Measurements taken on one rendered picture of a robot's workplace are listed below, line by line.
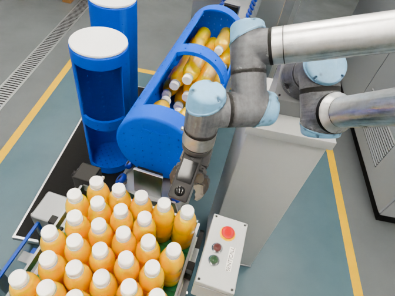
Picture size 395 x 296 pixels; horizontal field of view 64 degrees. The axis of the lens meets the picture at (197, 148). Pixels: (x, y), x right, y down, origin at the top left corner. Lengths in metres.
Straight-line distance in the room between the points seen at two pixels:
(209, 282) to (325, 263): 1.54
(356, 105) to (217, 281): 0.54
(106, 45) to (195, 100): 1.09
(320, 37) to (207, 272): 0.59
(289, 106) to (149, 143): 0.51
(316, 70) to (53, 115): 2.27
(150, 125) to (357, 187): 2.11
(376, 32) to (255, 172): 0.80
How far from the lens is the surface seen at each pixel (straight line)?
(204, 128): 0.64
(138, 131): 1.02
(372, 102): 0.82
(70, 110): 2.87
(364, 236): 2.57
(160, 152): 1.05
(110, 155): 2.27
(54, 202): 1.25
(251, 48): 0.67
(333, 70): 0.99
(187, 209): 0.93
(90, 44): 1.66
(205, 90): 0.62
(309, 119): 0.98
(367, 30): 0.67
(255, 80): 0.66
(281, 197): 1.45
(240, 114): 0.64
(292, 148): 1.22
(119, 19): 2.04
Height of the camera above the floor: 1.89
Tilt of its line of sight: 48 degrees down
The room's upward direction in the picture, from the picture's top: 11 degrees clockwise
